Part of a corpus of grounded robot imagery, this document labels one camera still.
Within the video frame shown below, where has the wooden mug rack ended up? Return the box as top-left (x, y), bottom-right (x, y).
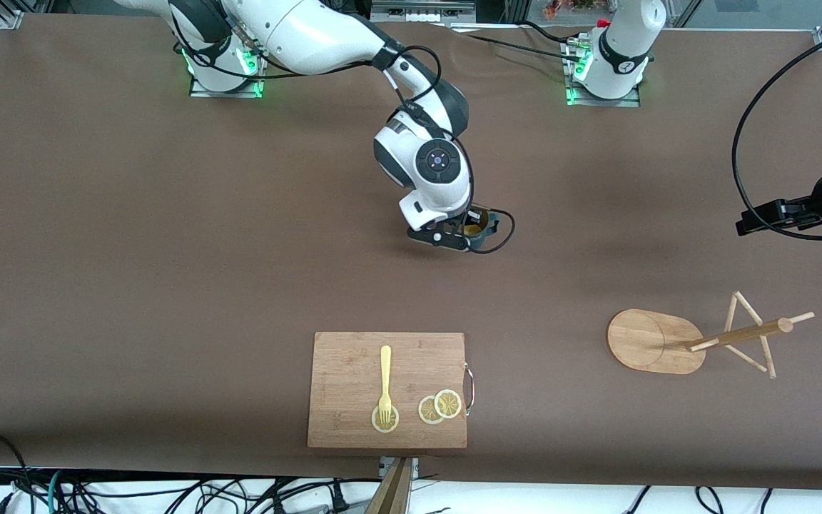
top-left (607, 290), bottom-right (816, 380)

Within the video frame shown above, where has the yellow plastic fork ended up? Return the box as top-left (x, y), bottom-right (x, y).
top-left (377, 346), bottom-right (393, 428)

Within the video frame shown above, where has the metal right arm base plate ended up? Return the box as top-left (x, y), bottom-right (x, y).
top-left (188, 29), bottom-right (267, 99)

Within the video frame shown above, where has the black cable on mat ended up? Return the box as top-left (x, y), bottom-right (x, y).
top-left (447, 21), bottom-right (583, 65)

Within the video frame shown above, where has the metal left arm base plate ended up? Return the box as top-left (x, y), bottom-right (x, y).
top-left (564, 39), bottom-right (641, 108)

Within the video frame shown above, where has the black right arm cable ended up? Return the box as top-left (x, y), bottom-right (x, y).
top-left (168, 14), bottom-right (517, 256)

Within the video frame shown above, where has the brown table mat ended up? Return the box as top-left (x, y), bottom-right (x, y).
top-left (0, 14), bottom-right (822, 493)

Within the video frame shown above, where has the lemon slice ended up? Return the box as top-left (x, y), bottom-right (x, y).
top-left (434, 389), bottom-right (462, 420)
top-left (371, 404), bottom-right (400, 434)
top-left (418, 395), bottom-right (447, 425)

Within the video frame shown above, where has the white power strip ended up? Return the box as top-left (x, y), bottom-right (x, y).
top-left (372, 0), bottom-right (476, 22)

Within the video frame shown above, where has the wooden cutting board metal handle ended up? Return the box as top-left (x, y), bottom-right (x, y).
top-left (307, 331), bottom-right (475, 450)

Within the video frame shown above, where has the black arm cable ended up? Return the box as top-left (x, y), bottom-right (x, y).
top-left (168, 14), bottom-right (517, 256)
top-left (731, 21), bottom-right (822, 242)

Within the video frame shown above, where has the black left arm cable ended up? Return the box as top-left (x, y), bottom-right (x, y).
top-left (731, 21), bottom-right (822, 242)

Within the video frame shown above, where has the orange red decoration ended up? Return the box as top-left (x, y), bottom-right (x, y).
top-left (545, 0), bottom-right (597, 20)

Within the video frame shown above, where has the teal floor cable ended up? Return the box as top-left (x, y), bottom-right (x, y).
top-left (47, 470), bottom-right (69, 514)

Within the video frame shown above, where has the wooden beam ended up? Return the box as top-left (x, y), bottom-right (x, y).
top-left (365, 457), bottom-right (413, 514)

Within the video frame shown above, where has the teal mug yellow inside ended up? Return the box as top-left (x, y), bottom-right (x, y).
top-left (460, 206), bottom-right (499, 252)

